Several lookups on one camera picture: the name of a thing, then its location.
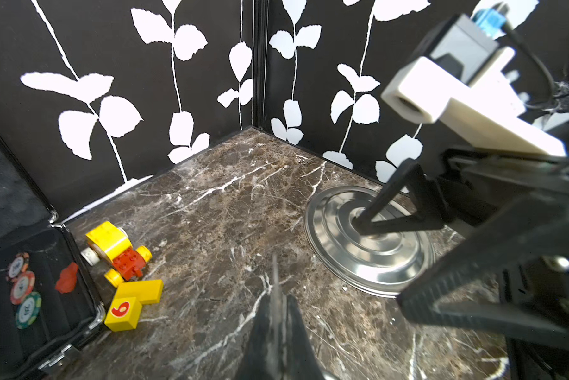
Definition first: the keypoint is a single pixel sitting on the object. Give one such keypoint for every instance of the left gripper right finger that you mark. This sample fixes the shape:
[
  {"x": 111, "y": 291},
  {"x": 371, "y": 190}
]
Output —
[{"x": 511, "y": 276}]

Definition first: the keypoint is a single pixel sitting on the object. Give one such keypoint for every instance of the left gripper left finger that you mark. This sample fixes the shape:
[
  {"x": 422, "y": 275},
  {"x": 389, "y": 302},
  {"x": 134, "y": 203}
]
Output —
[{"x": 278, "y": 346}]

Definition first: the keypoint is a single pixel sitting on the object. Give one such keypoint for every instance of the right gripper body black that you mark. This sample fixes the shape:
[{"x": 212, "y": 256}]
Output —
[{"x": 477, "y": 183}]

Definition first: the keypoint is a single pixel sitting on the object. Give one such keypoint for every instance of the steel pot lid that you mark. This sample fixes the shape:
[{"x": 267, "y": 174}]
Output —
[{"x": 382, "y": 265}]

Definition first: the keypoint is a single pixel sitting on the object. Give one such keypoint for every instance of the yellow number six block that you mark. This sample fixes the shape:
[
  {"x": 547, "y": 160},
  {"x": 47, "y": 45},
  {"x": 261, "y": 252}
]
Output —
[{"x": 125, "y": 310}]

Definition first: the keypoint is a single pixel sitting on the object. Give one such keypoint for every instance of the yellow red toy car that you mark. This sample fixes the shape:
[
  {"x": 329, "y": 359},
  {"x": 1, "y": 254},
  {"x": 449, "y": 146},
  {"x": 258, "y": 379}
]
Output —
[{"x": 111, "y": 244}]

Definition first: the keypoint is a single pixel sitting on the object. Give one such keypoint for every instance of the black poker chip case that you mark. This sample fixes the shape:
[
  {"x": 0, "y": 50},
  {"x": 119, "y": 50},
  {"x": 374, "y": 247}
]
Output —
[{"x": 49, "y": 306}]

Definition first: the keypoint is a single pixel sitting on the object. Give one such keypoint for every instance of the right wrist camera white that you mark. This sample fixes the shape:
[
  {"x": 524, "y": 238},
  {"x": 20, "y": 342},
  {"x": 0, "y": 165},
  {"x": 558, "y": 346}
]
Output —
[{"x": 455, "y": 77}]

